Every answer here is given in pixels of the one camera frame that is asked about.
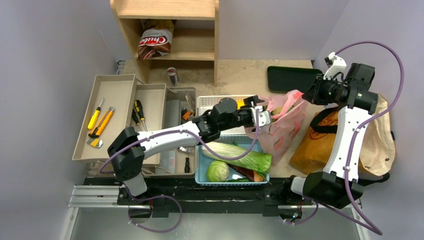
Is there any pink plastic grocery bag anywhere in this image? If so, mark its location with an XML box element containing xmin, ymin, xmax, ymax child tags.
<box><xmin>257</xmin><ymin>90</ymin><xmax>309</xmax><ymax>165</ymax></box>

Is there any brown Trader Joe's bag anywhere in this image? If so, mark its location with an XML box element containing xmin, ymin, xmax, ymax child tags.
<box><xmin>289</xmin><ymin>107</ymin><xmax>396</xmax><ymax>177</ymax></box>

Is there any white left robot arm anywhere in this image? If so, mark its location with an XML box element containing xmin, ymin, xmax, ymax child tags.
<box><xmin>106</xmin><ymin>95</ymin><xmax>273</xmax><ymax>205</ymax></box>

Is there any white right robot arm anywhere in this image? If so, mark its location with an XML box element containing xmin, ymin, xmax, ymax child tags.
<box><xmin>280</xmin><ymin>63</ymin><xmax>378</xmax><ymax>209</ymax></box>

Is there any yellow lemon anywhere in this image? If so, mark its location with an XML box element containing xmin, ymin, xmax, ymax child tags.
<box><xmin>236</xmin><ymin>100</ymin><xmax>245</xmax><ymax>109</ymax></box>

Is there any white perforated basket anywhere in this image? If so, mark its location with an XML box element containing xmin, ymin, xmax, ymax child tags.
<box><xmin>196</xmin><ymin>94</ymin><xmax>252</xmax><ymax>136</ymax></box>

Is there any black tray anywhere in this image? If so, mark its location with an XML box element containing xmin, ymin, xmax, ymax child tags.
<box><xmin>267</xmin><ymin>66</ymin><xmax>322</xmax><ymax>94</ymax></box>

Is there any orange hex key set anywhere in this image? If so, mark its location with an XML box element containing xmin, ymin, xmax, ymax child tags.
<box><xmin>181</xmin><ymin>109</ymin><xmax>196</xmax><ymax>122</ymax></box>

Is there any grey plastic case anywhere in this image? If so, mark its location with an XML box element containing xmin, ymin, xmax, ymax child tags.
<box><xmin>164</xmin><ymin>99</ymin><xmax>181</xmax><ymax>129</ymax></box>

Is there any small black screwdriver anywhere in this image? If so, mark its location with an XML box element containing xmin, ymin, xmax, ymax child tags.
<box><xmin>184</xmin><ymin>157</ymin><xmax>191</xmax><ymax>173</ymax></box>

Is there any wooden shelf unit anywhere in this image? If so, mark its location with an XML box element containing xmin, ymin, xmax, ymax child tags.
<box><xmin>110</xmin><ymin>0</ymin><xmax>220</xmax><ymax>85</ymax></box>

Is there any silver drink can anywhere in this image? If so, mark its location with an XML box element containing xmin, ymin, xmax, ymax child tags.
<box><xmin>166</xmin><ymin>67</ymin><xmax>180</xmax><ymax>87</ymax></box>

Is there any clear small parts box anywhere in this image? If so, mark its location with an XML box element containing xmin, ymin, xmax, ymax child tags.
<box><xmin>160</xmin><ymin>150</ymin><xmax>176</xmax><ymax>174</ymax></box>

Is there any beige toolbox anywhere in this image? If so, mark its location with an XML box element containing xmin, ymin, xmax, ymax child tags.
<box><xmin>141</xmin><ymin>87</ymin><xmax>198</xmax><ymax>178</ymax></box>

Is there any black yellow screwdriver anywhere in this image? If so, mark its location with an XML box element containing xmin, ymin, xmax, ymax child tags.
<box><xmin>133</xmin><ymin>99</ymin><xmax>148</xmax><ymax>132</ymax></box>
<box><xmin>131</xmin><ymin>109</ymin><xmax>141</xmax><ymax>129</ymax></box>

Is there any Chubs snack bag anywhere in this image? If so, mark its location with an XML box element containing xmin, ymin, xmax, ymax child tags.
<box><xmin>137</xmin><ymin>19</ymin><xmax>176</xmax><ymax>60</ymax></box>

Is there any beige toolbox tray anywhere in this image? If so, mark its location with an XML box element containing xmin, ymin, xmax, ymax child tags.
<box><xmin>72</xmin><ymin>74</ymin><xmax>167</xmax><ymax>163</ymax></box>

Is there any orange utility knife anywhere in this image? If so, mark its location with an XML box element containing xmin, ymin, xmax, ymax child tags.
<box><xmin>88</xmin><ymin>106</ymin><xmax>115</xmax><ymax>139</ymax></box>

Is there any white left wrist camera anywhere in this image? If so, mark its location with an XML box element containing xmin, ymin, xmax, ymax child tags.
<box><xmin>257</xmin><ymin>111</ymin><xmax>273</xmax><ymax>127</ymax></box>

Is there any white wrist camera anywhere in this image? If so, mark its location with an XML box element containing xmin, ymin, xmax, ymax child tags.
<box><xmin>257</xmin><ymin>111</ymin><xmax>273</xmax><ymax>127</ymax></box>
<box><xmin>323</xmin><ymin>52</ymin><xmax>347</xmax><ymax>80</ymax></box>

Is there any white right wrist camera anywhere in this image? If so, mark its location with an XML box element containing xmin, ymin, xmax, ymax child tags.
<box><xmin>323</xmin><ymin>52</ymin><xmax>347</xmax><ymax>80</ymax></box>

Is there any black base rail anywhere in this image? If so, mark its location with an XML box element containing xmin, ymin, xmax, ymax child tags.
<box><xmin>69</xmin><ymin>177</ymin><xmax>314</xmax><ymax>218</ymax></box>

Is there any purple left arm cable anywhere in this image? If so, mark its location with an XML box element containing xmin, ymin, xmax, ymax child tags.
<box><xmin>98</xmin><ymin>107</ymin><xmax>263</xmax><ymax>233</ymax></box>

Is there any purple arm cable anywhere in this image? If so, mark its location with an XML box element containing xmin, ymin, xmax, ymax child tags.
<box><xmin>284</xmin><ymin>41</ymin><xmax>406</xmax><ymax>237</ymax></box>
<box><xmin>98</xmin><ymin>107</ymin><xmax>263</xmax><ymax>233</ymax></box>

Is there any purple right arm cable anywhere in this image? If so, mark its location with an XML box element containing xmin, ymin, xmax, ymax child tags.
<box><xmin>284</xmin><ymin>41</ymin><xmax>406</xmax><ymax>237</ymax></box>

